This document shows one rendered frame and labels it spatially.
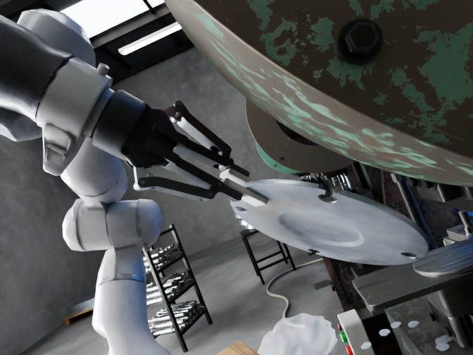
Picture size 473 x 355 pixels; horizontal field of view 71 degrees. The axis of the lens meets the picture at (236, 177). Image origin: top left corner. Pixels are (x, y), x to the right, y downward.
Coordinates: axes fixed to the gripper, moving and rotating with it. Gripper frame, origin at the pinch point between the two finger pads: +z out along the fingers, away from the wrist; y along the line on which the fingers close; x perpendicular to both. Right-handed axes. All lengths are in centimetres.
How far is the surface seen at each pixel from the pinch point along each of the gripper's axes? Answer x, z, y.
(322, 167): 102, 86, 76
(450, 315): -2.3, 43.3, -4.4
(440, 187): -6.4, 31.8, 14.2
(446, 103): -31.0, -4.2, -3.6
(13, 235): 606, -98, -9
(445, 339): 1.8, 48.7, -7.7
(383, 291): 3.7, 33.9, -3.9
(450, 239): 10, 61, 17
